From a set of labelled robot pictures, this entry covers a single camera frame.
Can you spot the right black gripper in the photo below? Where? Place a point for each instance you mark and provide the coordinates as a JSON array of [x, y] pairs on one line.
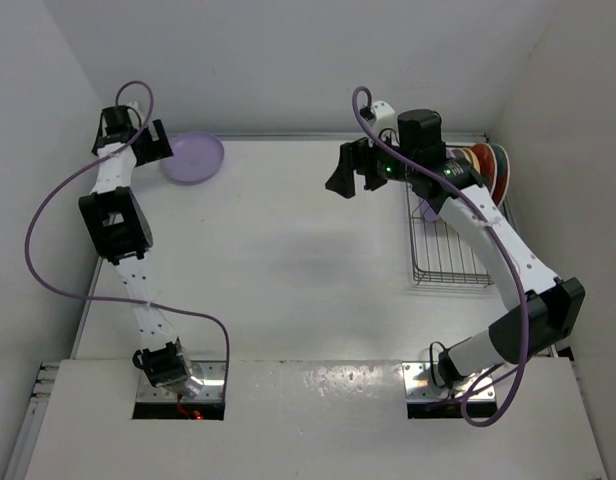
[[354, 155]]

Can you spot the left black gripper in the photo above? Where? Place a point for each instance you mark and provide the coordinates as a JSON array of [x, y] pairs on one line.
[[158, 149]]

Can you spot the purple plate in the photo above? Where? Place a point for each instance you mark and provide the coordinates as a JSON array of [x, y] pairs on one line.
[[196, 157], [427, 212]]

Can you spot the cream white plate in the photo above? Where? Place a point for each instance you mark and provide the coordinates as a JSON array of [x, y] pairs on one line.
[[459, 153]]

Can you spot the yellow plate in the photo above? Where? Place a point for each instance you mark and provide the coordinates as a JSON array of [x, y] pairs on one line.
[[472, 157]]

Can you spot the red floral plate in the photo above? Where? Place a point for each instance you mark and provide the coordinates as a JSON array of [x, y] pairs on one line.
[[503, 174], [487, 162]]

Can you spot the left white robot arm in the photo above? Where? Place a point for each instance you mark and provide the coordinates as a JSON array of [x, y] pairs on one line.
[[122, 236]]

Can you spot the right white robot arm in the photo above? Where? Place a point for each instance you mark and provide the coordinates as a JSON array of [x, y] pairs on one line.
[[542, 308]]

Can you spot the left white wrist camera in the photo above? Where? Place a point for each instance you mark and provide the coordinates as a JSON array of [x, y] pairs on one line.
[[136, 107]]

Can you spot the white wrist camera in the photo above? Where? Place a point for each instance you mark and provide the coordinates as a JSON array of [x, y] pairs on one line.
[[136, 107], [383, 122]]

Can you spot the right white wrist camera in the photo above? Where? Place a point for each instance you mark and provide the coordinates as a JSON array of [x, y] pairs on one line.
[[383, 122]]

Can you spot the wire dish rack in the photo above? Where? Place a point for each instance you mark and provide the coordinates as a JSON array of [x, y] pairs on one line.
[[439, 255]]

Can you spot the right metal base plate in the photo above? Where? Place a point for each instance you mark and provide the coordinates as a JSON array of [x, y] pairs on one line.
[[419, 388]]

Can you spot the metal base plate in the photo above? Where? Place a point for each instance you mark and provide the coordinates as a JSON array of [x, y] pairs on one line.
[[207, 387], [419, 388]]

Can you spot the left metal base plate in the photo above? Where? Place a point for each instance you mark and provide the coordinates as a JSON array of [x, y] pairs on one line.
[[207, 387]]

